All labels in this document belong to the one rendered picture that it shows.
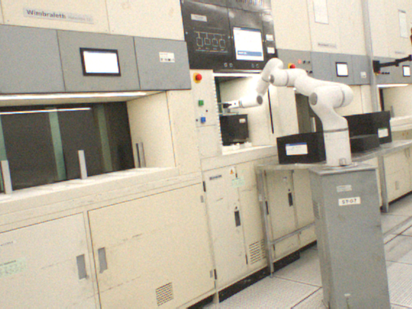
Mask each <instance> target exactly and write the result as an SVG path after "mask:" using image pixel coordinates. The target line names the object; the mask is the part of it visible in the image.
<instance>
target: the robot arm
mask: <svg viewBox="0 0 412 309"><path fill-rule="evenodd" d="M270 85H272V86H276V87H282V86H294V87H295V89H296V90H297V91H298V92H299V93H301V94H303V95H306V96H309V104H310V107H311V108H312V110H313V111H314V112H315V113H316V114H317V116H318V117H319V118H320V119H321V122H322V125H323V130H324V142H325V150H326V162H327V165H322V166H320V168H321V169H324V170H336V169H345V168H356V167H359V166H360V164H359V163H355V162H352V158H351V151H350V138H349V131H348V125H347V120H346V119H345V118H343V117H341V116H339V115H338V114H337V113H336V112H335V111H334V109H333V108H339V107H345V106H347V105H348V104H350V103H351V101H352V100H353V91H352V89H351V88H350V87H349V86H346V85H345V84H341V83H333V82H328V81H320V80H316V79H314V78H311V77H309V76H308V74H307V72H306V71H305V70H303V69H300V68H295V69H290V70H283V63H282V62H281V61H280V60H279V59H277V58H273V59H271V60H270V61H269V62H268V63H267V65H266V66H265V68H264V70H263V71H262V73H261V74H260V76H259V78H258V79H257V81H256V83H255V91H254V92H253V93H252V94H251V95H249V96H244V97H241V98H240V99H239V100H237V101H234V102H229V103H228V104H223V108H227V107H228V108H229V109H233V108H238V107H241V108H243V109H244V108H248V107H256V106H261V105H263V97H264V96H265V95H266V93H267V92H268V88H269V86H270Z"/></svg>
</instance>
